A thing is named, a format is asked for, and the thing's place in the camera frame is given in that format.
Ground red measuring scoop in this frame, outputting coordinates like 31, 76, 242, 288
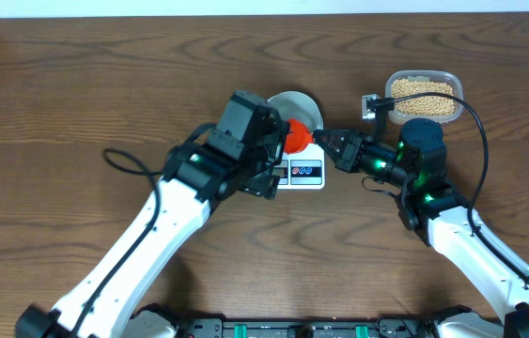
284, 118, 314, 154

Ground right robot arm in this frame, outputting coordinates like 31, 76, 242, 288
313, 118, 529, 337

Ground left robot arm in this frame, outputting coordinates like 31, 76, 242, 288
14, 90, 289, 337

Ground white kitchen scale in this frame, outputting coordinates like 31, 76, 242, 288
272, 143, 325, 190

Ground grey bowl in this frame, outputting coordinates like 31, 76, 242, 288
268, 91, 323, 132

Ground clear plastic container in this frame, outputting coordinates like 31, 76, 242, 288
385, 70, 464, 125

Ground soybeans in container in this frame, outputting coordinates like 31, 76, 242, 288
390, 78, 456, 116

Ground right black cable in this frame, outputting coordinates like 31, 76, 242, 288
376, 91, 529, 311

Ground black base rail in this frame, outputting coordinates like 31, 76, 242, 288
174, 317, 434, 338

